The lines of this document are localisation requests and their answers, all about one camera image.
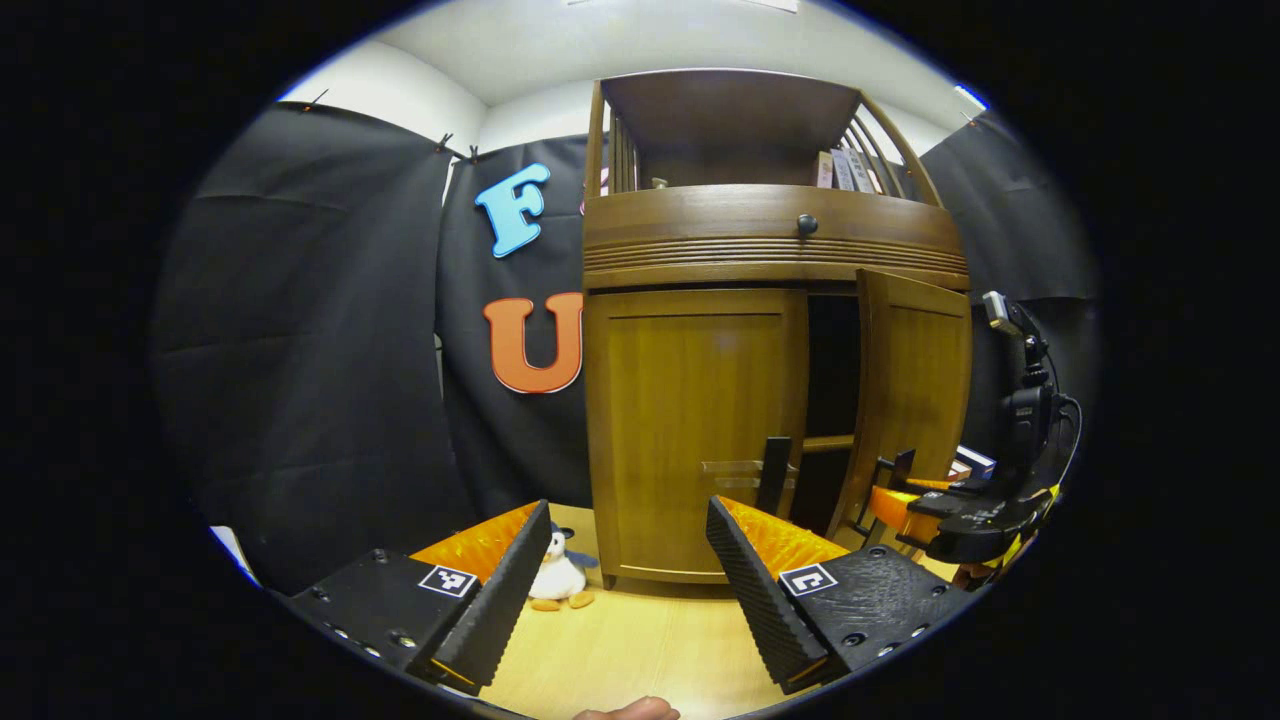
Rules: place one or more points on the wooden shoe cabinet door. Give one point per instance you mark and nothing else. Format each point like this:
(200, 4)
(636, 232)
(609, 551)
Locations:
(920, 380)
(680, 420)

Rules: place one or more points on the dark blue book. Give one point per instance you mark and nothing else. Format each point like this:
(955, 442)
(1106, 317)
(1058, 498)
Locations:
(975, 460)

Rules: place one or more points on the black round drawer knob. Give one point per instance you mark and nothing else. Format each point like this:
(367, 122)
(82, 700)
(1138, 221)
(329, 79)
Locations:
(807, 224)

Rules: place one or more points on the small ceiling light panel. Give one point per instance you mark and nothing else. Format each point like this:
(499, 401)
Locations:
(970, 96)

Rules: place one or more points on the pale pink book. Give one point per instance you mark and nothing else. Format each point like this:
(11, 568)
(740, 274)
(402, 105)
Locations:
(824, 170)

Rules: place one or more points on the black backdrop cloth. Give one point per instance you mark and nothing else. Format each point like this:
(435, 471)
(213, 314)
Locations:
(300, 350)

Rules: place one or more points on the grey book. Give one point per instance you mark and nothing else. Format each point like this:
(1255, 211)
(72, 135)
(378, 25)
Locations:
(861, 171)
(843, 170)

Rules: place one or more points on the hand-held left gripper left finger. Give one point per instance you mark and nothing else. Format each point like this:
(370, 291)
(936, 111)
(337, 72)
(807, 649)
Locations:
(495, 600)

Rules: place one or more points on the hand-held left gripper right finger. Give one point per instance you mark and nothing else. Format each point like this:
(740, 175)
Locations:
(760, 600)

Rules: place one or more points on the wooden ribbed drawer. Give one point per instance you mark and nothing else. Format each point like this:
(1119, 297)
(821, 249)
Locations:
(700, 215)

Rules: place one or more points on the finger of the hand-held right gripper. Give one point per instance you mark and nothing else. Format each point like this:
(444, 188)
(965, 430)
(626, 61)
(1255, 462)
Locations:
(895, 510)
(935, 485)

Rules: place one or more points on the white plush penguin toy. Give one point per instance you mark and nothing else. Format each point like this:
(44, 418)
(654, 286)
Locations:
(557, 575)

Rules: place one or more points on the wooden inner shelf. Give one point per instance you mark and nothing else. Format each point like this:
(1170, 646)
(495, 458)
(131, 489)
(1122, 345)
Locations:
(828, 442)

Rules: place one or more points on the wooden double-door shoe cabinet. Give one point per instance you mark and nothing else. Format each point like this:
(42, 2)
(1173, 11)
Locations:
(730, 110)

